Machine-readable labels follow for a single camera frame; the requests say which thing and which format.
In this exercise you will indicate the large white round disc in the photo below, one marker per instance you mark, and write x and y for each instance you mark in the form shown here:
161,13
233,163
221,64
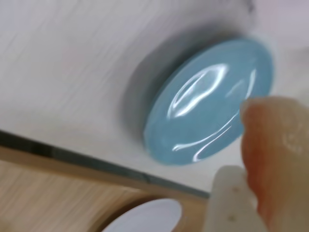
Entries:
149,217

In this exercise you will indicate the blue oval ceramic dish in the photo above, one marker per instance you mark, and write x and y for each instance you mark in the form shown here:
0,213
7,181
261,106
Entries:
205,84

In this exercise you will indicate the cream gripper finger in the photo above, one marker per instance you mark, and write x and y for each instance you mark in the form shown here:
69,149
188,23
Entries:
229,205

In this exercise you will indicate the light wooden board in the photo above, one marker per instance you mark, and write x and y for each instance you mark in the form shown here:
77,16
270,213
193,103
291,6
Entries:
48,193

